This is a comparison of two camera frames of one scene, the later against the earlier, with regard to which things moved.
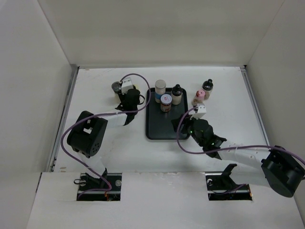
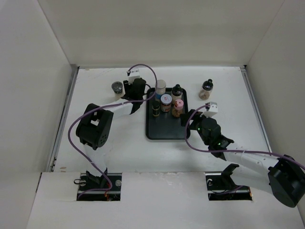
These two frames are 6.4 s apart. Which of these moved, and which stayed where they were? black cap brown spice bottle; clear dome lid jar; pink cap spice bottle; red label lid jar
Moved: pink cap spice bottle
Stayed: red label lid jar; black cap brown spice bottle; clear dome lid jar
